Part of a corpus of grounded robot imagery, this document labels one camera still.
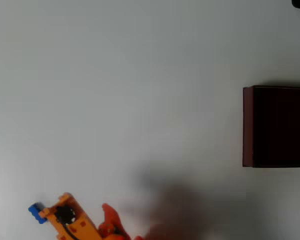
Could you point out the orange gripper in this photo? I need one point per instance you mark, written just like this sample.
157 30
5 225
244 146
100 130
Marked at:
83 223

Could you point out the blue toy brick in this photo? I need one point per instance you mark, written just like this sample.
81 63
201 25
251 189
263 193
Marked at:
34 210

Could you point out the red-orange robot arm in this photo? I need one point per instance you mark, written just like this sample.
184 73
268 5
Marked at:
138 238

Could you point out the dark brown box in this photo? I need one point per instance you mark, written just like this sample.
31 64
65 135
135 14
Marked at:
277 127

